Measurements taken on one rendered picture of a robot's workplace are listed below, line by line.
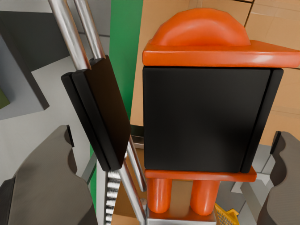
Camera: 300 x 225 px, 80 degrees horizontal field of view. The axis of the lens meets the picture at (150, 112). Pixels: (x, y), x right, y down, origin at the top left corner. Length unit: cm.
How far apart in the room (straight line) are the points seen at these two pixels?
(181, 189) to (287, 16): 81
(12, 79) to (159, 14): 58
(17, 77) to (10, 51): 8
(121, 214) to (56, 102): 120
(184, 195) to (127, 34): 123
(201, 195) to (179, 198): 3
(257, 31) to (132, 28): 78
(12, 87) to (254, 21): 92
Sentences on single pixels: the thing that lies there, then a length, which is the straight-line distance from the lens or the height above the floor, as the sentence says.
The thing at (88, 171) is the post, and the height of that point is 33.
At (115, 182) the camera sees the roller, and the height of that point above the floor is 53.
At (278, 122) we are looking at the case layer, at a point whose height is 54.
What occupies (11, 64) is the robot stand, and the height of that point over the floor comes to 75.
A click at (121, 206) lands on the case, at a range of 74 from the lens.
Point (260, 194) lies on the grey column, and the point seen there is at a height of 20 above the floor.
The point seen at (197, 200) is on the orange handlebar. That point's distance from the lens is 18.
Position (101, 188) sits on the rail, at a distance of 122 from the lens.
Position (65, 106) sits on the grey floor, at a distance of 168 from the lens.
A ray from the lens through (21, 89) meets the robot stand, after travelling 79.
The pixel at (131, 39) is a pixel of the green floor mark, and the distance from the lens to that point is 135.
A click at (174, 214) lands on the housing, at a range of 19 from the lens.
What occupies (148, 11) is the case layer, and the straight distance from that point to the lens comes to 79.
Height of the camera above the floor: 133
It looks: 62 degrees down
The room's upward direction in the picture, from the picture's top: 174 degrees counter-clockwise
